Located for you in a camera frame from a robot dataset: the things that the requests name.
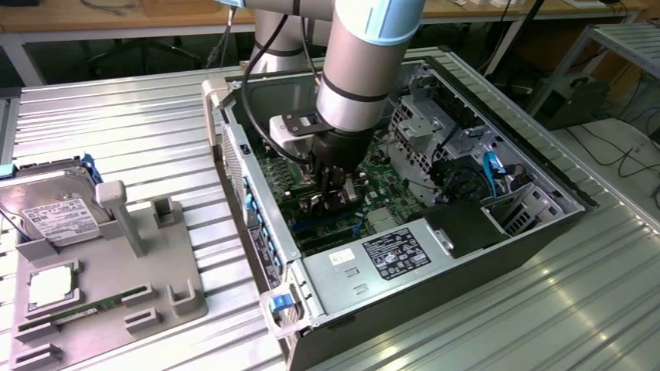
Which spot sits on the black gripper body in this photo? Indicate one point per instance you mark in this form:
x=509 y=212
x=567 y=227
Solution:
x=340 y=148

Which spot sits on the black graphics card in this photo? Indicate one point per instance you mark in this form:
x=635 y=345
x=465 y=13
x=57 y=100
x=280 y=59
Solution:
x=304 y=205

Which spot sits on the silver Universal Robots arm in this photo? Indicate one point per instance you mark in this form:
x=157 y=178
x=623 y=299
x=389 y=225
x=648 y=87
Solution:
x=360 y=58

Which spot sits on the blue expansion slot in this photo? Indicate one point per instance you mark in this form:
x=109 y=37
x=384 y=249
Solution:
x=304 y=224

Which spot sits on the black expansion slot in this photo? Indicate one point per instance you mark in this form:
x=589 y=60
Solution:
x=329 y=239

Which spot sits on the green motherboard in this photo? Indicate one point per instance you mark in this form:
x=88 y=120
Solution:
x=392 y=201

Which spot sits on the silver chipset heat sink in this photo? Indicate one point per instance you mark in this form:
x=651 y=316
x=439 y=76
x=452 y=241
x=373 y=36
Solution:
x=384 y=223

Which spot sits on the metal disk bay cage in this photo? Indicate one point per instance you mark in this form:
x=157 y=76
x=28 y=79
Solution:
x=417 y=135

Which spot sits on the grey power supply unit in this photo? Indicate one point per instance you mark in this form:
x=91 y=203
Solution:
x=340 y=282

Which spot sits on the black plastic shroud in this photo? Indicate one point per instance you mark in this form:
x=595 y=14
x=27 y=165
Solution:
x=464 y=228

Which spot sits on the blue case latch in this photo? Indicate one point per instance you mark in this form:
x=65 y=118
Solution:
x=280 y=301

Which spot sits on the open black PC case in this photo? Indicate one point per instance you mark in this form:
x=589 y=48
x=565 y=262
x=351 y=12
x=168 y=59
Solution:
x=464 y=293

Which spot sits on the blue disk carrier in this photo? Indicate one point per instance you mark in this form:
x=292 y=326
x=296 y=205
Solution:
x=89 y=166

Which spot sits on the black floor device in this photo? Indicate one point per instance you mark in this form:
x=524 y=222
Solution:
x=577 y=100

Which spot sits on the grey parts rack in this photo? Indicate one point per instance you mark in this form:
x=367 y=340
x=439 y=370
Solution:
x=103 y=278

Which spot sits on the silver hard disk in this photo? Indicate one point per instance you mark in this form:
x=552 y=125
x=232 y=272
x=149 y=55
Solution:
x=51 y=208

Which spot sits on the green RAM stick on rack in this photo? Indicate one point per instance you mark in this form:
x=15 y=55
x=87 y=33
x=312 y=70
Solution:
x=87 y=309

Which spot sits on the wooden desk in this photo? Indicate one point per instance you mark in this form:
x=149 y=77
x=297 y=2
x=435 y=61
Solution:
x=103 y=17

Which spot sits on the silver CPU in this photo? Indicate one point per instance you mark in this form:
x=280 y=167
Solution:
x=49 y=288

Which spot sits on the metal slat side table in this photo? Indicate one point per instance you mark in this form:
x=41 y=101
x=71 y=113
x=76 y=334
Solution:
x=629 y=42

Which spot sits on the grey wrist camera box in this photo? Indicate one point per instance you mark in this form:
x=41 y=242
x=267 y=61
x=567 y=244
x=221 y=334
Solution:
x=288 y=135

